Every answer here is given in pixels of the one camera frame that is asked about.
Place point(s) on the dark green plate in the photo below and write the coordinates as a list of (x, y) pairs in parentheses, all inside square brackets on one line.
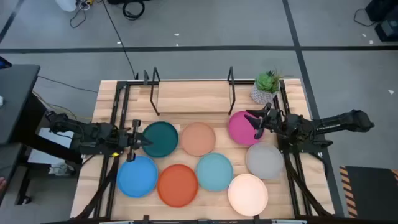
[(161, 140)]

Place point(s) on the tan brown plate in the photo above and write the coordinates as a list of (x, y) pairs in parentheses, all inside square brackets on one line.
[(198, 139)]

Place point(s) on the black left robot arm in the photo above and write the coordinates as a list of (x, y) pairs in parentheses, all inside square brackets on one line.
[(93, 137)]

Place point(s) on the orange plate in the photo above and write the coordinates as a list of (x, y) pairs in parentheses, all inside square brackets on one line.
[(177, 185)]

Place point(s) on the black desk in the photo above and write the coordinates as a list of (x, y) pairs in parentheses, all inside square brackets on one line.
[(15, 99)]

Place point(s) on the black aluminium table frame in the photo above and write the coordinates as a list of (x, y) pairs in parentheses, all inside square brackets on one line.
[(109, 202)]

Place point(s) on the bright blue plate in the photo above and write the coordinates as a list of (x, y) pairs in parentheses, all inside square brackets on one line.
[(137, 176)]

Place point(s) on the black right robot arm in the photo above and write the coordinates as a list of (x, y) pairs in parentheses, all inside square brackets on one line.
[(335, 123)]

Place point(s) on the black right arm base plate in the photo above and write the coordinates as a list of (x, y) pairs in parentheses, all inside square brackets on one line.
[(311, 148)]

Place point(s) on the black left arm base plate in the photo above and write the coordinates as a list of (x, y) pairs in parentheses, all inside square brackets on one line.
[(77, 150)]

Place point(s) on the pale peach plate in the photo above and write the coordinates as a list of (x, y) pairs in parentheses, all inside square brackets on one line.
[(247, 195)]

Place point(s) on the blue object on desk edge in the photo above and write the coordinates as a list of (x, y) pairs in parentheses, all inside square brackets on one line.
[(3, 63)]

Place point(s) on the black mat with hazard stripes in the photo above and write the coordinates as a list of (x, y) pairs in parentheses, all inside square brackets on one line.
[(373, 189)]

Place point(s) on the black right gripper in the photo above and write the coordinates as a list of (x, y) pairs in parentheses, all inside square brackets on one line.
[(273, 121)]

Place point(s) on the clear plastic bottle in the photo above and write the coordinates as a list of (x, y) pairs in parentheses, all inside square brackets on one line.
[(60, 169)]

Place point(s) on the black case with grey top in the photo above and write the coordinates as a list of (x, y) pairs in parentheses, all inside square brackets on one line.
[(388, 29)]

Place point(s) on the white container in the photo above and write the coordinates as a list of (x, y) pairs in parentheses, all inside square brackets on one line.
[(66, 4)]

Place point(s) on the grey plate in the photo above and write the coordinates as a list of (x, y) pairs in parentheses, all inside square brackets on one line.
[(264, 160)]

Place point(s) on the light teal plate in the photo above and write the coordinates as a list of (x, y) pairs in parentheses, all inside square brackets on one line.
[(214, 172)]

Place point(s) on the white board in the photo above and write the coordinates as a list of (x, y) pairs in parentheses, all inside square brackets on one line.
[(46, 157)]

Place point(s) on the person's hand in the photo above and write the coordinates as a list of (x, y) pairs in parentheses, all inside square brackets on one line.
[(2, 184)]

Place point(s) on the black equipment box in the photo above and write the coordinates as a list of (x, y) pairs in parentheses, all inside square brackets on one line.
[(384, 9)]

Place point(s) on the succulent in white pot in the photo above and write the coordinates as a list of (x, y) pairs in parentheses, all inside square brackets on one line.
[(265, 88)]

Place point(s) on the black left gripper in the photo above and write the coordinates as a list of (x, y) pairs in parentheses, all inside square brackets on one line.
[(134, 140)]

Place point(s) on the magenta plate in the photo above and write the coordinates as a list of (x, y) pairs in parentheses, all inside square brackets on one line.
[(239, 130)]

